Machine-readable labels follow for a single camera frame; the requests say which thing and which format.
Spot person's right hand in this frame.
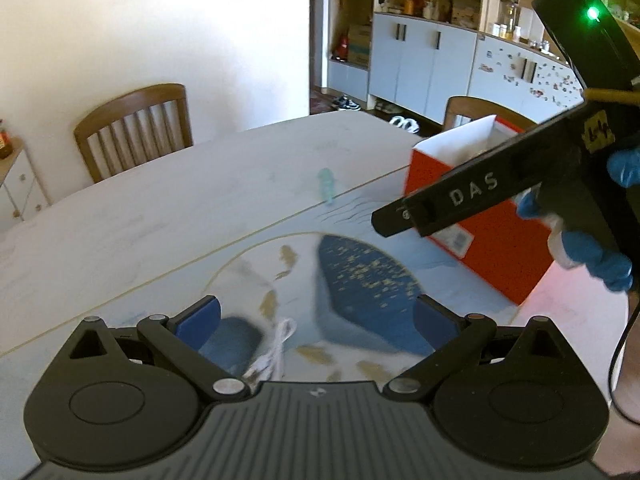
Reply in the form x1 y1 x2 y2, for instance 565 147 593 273
517 149 640 292

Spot tall glass jar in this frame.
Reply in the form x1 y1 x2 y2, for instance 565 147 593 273
499 0 521 28

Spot patterned door rug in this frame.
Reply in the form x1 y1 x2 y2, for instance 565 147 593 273
310 87 333 115

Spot red cardboard box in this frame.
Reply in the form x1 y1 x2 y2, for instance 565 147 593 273
402 115 556 307

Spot grey and wood wall cabinet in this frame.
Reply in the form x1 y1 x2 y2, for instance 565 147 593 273
325 0 640 126

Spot white sideboard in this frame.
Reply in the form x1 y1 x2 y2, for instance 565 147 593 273
0 140 51 236

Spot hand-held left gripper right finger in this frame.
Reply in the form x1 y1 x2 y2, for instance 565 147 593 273
382 294 576 403

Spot black cable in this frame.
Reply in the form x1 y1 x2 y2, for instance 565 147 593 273
609 287 640 421

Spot brown wooden chair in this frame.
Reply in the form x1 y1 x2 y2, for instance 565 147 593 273
74 83 194 184
442 96 538 133

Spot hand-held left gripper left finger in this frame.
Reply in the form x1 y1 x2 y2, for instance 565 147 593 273
67 295 251 403

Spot brown cardboard box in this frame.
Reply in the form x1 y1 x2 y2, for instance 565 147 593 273
346 22 372 67

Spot white grey snack packet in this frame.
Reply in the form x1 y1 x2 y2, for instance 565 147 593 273
200 315 298 391

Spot white marble desktop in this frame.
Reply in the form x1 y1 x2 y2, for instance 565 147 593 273
0 109 632 456

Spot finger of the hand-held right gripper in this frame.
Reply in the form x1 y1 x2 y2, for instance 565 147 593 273
371 199 426 238

